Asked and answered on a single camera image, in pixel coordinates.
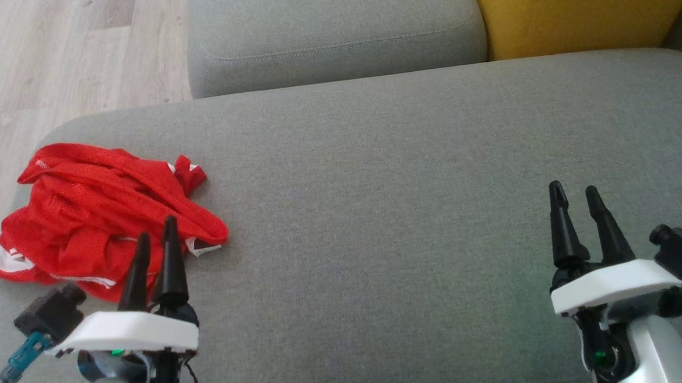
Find grey sofa seat cushion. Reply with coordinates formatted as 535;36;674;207
0;45;682;383

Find red basketball jersey white sleeves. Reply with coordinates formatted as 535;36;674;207
15;133;231;267

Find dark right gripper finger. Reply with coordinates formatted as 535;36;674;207
585;183;637;266
548;179;591;269

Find left camera cable teal plug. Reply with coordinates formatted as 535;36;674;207
0;331;55;383

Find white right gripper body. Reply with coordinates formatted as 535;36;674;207
549;256;682;317

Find grey sofa armrest cushion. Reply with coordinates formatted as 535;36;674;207
184;0;491;100

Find yellow sofa pillow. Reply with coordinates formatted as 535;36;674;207
466;0;682;64

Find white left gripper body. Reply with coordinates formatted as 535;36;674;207
44;304;202;360

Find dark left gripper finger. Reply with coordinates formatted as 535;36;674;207
115;232;154;312
146;215;191;312

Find red mesh shorts white stripe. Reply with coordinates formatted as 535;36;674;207
0;202;149;308

